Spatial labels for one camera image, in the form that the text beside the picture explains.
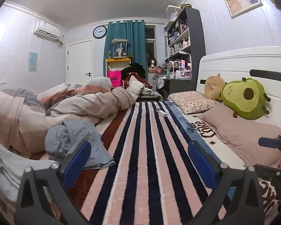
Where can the white door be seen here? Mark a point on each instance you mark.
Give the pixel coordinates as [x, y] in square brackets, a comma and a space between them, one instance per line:
[79, 62]

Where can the white air conditioner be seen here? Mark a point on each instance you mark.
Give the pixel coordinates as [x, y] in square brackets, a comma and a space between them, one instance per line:
[49, 31]

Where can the tan plush toy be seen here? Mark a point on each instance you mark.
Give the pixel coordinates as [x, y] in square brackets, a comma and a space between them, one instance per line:
[213, 87]

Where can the pink ribbed pillow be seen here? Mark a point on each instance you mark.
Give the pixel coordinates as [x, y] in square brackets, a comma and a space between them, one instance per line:
[242, 135]

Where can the dark bookshelf with items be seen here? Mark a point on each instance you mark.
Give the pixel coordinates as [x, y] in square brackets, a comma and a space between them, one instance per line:
[185, 46]

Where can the small blue wall poster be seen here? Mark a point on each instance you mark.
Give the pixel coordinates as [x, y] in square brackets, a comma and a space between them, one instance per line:
[32, 63]

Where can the framed wall photo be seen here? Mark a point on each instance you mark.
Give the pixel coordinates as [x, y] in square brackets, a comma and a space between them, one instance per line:
[240, 7]

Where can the striped pink navy blanket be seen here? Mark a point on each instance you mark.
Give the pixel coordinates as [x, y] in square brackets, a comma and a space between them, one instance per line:
[153, 181]

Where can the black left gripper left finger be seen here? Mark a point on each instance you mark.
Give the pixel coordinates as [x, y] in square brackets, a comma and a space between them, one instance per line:
[33, 207]

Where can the pile of clothes on chair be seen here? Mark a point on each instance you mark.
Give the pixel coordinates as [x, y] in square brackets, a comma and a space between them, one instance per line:
[134, 80]

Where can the mannequin head with wig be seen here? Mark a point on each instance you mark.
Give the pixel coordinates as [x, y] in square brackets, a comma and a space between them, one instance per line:
[151, 62]

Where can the white bed headboard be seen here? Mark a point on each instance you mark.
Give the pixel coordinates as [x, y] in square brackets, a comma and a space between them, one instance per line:
[260, 63]

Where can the pink striped duvet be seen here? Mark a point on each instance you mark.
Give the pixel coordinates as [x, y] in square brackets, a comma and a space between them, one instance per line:
[25, 118]

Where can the floral pillow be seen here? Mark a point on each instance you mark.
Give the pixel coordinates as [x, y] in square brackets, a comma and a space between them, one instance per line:
[191, 102]

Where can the green avocado plush toy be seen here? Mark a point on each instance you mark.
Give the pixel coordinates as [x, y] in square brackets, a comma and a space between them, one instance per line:
[246, 98]

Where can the round wall clock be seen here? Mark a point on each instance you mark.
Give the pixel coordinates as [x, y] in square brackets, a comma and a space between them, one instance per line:
[100, 31]

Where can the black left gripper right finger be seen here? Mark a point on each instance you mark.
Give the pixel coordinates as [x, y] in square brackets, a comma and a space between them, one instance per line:
[246, 206]

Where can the pink shopping bag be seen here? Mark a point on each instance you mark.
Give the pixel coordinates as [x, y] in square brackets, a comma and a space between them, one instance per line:
[115, 77]

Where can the light blue fleece pants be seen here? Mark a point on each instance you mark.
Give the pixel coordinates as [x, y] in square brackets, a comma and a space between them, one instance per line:
[12, 168]

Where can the white remote control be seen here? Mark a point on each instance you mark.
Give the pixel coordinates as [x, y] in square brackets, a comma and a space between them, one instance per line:
[161, 112]

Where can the grey blue crumpled garment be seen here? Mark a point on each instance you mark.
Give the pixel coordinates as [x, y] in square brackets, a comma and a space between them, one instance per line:
[63, 139]

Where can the yellow cabinet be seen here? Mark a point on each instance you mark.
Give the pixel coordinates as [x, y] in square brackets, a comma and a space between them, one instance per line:
[117, 64]

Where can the glass display case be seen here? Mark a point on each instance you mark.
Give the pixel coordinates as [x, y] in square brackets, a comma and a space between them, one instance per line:
[119, 47]

